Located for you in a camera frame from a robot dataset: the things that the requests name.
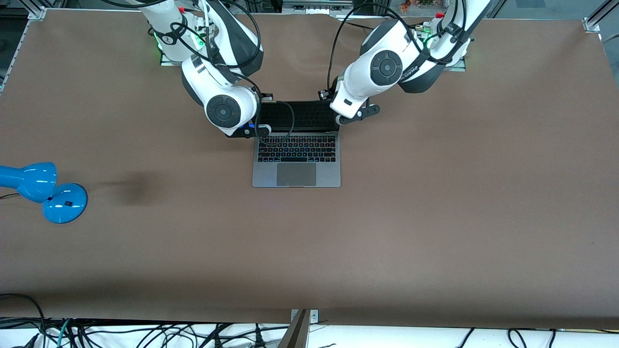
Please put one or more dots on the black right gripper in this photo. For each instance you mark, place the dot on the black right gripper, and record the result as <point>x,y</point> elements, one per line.
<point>265,97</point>

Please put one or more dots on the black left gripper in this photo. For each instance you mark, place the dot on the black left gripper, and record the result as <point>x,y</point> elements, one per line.
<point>325,94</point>

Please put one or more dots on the grey laptop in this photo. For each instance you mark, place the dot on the grey laptop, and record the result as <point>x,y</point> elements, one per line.
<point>296,174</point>

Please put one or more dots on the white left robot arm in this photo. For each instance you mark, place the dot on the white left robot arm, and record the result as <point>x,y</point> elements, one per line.
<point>387,67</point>

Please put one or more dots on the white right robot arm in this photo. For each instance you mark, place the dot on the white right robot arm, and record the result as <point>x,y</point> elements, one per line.
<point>222,111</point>

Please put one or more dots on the grey power strip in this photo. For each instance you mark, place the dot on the grey power strip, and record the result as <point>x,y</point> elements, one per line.
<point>316,7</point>

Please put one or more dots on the blue desk lamp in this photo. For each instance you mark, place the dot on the blue desk lamp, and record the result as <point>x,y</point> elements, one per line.
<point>63,205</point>

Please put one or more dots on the white sheet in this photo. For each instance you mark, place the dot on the white sheet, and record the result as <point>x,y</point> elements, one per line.
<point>387,339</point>

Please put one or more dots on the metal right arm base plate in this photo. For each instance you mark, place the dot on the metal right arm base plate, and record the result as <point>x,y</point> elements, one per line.
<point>167,62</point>

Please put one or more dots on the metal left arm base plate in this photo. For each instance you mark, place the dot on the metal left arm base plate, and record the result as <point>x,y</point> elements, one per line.
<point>462,66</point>

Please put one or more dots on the small metal edge bracket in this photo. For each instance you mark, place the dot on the small metal edge bracket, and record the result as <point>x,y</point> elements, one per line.
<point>313,316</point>

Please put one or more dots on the aluminium frame profile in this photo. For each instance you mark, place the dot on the aluminium frame profile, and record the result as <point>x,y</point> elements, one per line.
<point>604,12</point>

